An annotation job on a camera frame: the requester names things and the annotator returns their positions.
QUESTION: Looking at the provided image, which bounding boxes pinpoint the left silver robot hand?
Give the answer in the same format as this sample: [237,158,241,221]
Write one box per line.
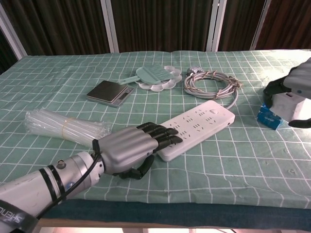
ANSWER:
[92,122,184,180]

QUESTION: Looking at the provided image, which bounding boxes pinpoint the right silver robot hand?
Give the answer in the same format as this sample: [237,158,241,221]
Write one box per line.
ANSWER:
[263,57,311,128]

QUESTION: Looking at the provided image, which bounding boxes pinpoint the white charger adapter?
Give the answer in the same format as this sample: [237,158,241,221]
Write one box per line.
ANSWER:
[270,92,311,123]

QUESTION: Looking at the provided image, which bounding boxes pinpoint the white power strip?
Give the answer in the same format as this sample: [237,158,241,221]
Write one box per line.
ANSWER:
[156,100,236,162]

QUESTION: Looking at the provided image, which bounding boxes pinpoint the blue snack box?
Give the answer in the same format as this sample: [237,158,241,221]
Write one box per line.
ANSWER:
[257,103,289,131]

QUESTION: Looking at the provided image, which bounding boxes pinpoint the silver digital pocket scale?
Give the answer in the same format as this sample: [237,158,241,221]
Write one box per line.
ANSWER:
[86,80,135,108]

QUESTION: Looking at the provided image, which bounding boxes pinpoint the bundle of clear glue sticks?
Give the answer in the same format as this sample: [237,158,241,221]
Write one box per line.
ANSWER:
[23,108,112,148]

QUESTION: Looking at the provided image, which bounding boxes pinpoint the white flower-shaped paint palette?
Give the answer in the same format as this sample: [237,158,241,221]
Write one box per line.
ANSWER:
[135,65,183,92]

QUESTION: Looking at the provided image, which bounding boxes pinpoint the mint green brush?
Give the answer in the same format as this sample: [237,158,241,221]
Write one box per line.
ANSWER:
[118,64,177,85]

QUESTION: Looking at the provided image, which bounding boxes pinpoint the green checkered tablecloth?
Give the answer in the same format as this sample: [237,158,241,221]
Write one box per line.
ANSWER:
[0,49,311,209]

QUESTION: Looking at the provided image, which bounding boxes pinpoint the coiled grey power cable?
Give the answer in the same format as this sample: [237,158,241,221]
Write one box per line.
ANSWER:
[183,67,244,109]

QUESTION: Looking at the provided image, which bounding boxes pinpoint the white folding screen frame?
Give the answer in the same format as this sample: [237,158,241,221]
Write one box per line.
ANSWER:
[0,0,273,60]

